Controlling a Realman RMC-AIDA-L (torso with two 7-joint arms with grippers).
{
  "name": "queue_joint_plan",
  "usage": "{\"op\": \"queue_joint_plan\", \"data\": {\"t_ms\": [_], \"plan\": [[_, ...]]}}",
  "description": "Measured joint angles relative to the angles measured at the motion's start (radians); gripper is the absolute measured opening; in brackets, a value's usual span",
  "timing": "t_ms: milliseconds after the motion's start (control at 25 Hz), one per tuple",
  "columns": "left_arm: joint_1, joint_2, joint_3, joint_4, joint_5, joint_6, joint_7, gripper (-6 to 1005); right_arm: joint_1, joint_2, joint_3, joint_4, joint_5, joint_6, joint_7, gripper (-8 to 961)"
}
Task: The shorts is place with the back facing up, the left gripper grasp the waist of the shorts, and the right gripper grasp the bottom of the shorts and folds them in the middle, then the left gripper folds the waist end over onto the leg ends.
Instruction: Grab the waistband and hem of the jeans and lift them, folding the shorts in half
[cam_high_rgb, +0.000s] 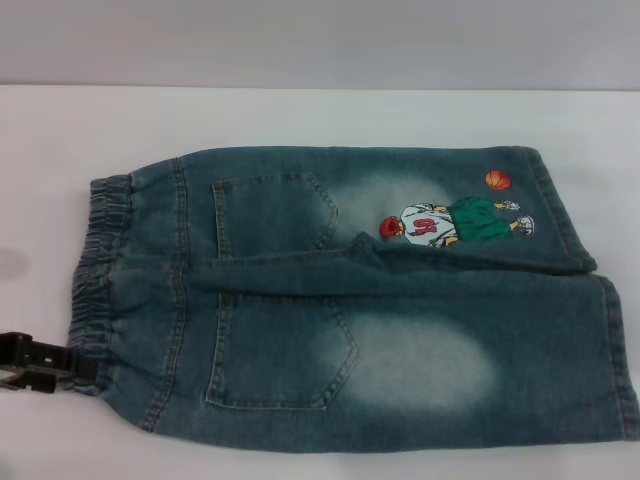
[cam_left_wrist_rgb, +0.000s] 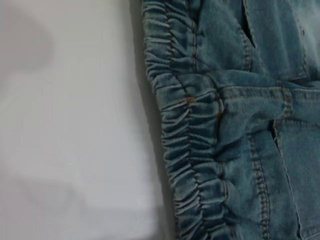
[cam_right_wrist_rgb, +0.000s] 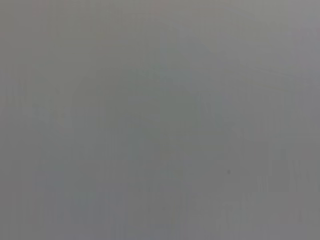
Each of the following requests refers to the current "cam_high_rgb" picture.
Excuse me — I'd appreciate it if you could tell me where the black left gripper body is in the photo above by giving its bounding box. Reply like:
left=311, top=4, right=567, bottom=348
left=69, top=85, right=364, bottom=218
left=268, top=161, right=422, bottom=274
left=0, top=329, right=26, bottom=390

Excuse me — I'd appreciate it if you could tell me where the blue denim shorts basketball print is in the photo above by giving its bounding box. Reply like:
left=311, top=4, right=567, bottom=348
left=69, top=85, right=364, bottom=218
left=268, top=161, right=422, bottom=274
left=64, top=144, right=640, bottom=442

